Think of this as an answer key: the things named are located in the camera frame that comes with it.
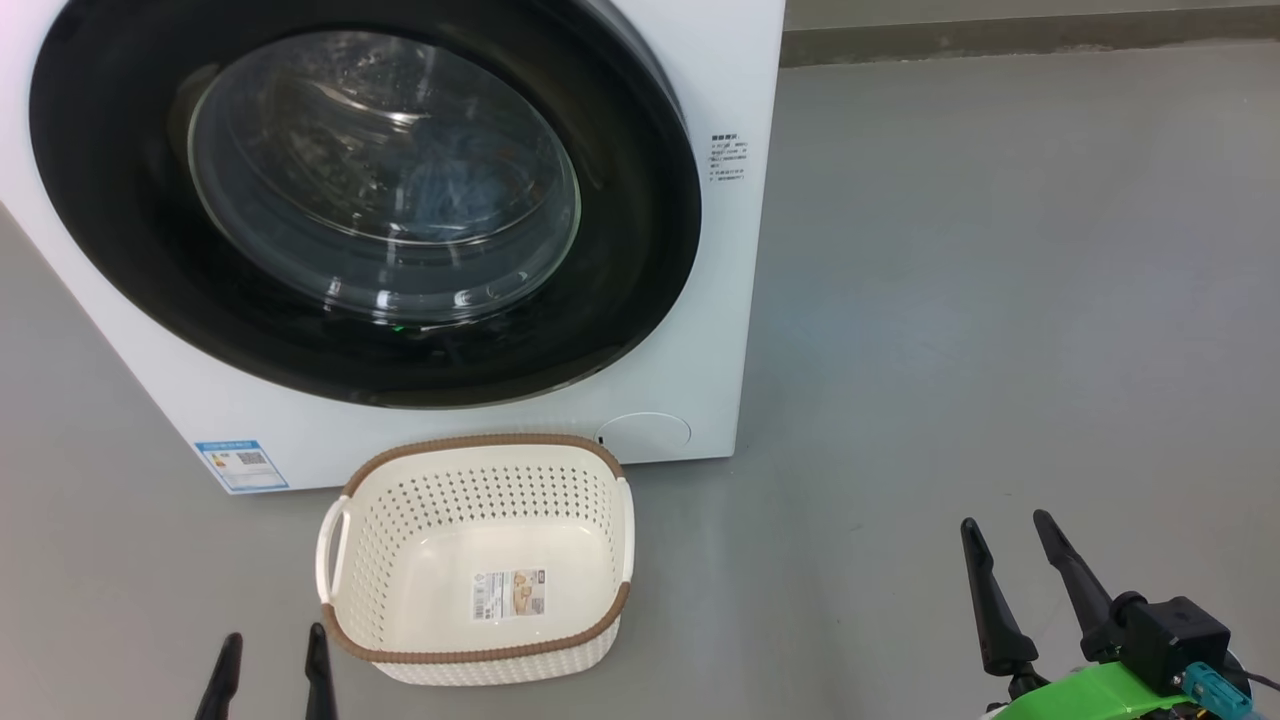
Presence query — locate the basket product label sticker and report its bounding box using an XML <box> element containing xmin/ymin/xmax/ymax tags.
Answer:
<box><xmin>471</xmin><ymin>568</ymin><xmax>548</xmax><ymax>623</ymax></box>

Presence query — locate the right camera teal plug cable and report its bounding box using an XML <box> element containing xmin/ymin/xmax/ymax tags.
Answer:
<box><xmin>1182</xmin><ymin>662</ymin><xmax>1280</xmax><ymax>720</ymax></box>

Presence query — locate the blue energy label sticker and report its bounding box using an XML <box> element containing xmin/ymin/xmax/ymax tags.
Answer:
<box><xmin>194</xmin><ymin>439</ymin><xmax>291</xmax><ymax>494</ymax></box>

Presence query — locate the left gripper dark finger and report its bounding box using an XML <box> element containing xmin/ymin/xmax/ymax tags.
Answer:
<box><xmin>195</xmin><ymin>632</ymin><xmax>244</xmax><ymax>720</ymax></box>
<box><xmin>303</xmin><ymin>622</ymin><xmax>338</xmax><ymax>720</ymax></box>

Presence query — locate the cream perforated laundry basket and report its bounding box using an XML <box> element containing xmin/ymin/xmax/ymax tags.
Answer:
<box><xmin>316</xmin><ymin>433</ymin><xmax>636</xmax><ymax>687</ymax></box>

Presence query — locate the black text warning label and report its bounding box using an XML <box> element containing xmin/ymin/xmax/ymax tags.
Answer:
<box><xmin>708</xmin><ymin>132</ymin><xmax>751</xmax><ymax>184</ymax></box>

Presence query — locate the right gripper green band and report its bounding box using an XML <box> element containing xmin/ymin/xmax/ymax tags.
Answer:
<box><xmin>960</xmin><ymin>509</ymin><xmax>1216</xmax><ymax>720</ymax></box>

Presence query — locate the dark blue printed garment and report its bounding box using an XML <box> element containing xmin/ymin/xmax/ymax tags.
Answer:
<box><xmin>400</xmin><ymin>110</ymin><xmax>541</xmax><ymax>241</ymax></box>

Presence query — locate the white front-load washing machine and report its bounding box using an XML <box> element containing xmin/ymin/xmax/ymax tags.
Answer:
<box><xmin>0</xmin><ymin>0</ymin><xmax>788</xmax><ymax>496</ymax></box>

